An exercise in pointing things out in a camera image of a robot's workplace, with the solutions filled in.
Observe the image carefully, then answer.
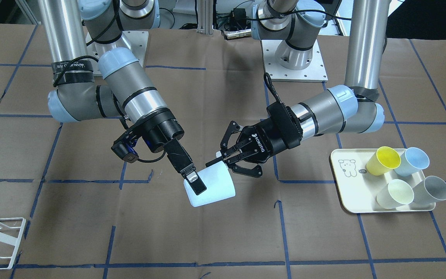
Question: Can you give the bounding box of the yellow plastic cup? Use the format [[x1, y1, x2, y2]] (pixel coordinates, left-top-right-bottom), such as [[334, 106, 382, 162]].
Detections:
[[366, 146, 401, 176]]

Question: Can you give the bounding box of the cream white cup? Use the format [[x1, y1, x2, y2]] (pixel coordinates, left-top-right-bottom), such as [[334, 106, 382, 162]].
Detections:
[[376, 179, 415, 210]]

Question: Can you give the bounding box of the grey plastic cup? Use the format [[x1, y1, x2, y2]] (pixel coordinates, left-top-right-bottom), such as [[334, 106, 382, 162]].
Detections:
[[413, 176, 446, 205]]

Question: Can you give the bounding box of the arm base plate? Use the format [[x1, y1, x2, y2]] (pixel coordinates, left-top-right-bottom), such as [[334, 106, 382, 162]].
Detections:
[[87, 31, 149, 76], [261, 40, 328, 83]]

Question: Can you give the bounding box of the cream plastic tray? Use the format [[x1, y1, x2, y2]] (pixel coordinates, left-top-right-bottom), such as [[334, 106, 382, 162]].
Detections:
[[330, 148, 436, 213]]

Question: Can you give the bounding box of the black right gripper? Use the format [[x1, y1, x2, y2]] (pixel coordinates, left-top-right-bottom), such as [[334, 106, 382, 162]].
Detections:
[[124, 109, 207, 195]]

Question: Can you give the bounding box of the aluminium frame post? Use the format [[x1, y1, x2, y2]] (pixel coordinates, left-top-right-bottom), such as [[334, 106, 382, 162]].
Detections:
[[195, 0, 216, 37]]

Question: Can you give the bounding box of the light blue cup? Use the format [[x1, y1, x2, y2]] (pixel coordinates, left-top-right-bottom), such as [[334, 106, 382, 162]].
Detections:
[[184, 161, 235, 207], [394, 147, 430, 176]]

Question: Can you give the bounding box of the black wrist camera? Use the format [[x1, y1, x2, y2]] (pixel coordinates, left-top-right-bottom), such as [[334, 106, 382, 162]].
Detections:
[[111, 132, 139, 163]]

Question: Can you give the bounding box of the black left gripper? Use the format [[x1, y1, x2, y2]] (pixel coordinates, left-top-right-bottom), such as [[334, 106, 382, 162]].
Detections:
[[206, 102, 303, 178]]

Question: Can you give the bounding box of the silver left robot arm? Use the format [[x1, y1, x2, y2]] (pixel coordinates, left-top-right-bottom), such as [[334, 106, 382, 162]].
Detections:
[[206, 0, 391, 177]]

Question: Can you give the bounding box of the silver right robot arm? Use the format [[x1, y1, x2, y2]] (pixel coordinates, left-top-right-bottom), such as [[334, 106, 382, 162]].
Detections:
[[39, 0, 206, 195]]

